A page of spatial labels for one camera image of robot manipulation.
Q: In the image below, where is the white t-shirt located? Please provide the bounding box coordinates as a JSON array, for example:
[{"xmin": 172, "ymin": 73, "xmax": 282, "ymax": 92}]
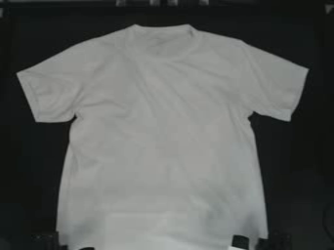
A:
[{"xmin": 16, "ymin": 22, "xmax": 310, "ymax": 250}]

